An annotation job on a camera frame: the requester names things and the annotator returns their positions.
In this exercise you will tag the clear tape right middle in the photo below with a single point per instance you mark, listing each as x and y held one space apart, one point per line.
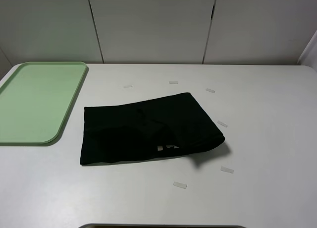
221 123

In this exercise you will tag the clear tape front right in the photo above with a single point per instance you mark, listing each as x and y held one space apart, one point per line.
225 169

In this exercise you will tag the clear tape back right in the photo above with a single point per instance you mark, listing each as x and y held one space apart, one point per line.
210 90

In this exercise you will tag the green plastic tray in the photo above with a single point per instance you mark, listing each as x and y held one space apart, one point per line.
36 100

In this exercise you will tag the black short sleeve shirt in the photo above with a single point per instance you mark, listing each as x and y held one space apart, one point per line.
171 126

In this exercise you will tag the clear tape front centre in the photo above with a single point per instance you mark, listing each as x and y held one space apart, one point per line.
180 185

